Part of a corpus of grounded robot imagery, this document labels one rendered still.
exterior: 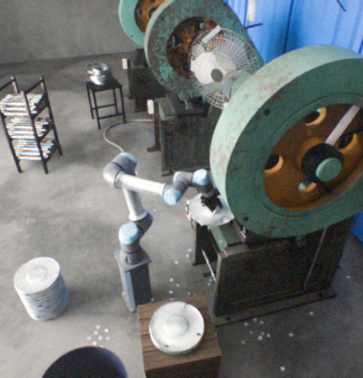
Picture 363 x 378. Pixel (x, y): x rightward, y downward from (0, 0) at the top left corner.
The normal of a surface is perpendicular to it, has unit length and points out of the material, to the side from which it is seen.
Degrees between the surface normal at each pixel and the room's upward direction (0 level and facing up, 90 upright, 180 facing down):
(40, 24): 90
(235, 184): 90
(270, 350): 0
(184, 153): 90
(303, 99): 90
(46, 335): 0
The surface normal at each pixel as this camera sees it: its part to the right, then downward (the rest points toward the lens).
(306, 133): 0.25, 0.58
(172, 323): -0.01, -0.80
